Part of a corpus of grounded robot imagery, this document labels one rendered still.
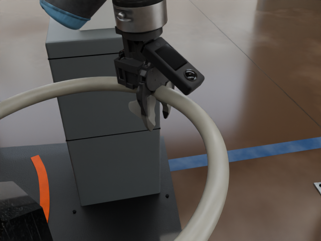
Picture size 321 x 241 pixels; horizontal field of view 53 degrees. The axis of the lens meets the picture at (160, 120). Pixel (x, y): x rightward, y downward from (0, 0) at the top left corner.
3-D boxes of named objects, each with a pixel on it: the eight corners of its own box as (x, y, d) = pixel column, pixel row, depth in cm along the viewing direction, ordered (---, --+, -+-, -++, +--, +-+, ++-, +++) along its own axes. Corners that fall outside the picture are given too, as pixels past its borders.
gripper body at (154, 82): (142, 71, 69) (134, 15, 62) (174, 81, 65) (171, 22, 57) (117, 87, 64) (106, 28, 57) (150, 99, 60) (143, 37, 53)
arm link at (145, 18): (176, -6, 55) (139, 12, 49) (177, 22, 57) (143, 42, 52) (136, -12, 59) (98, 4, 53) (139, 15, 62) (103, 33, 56)
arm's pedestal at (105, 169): (70, 150, 193) (39, 5, 144) (153, 139, 202) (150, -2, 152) (69, 218, 154) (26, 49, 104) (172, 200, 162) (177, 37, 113)
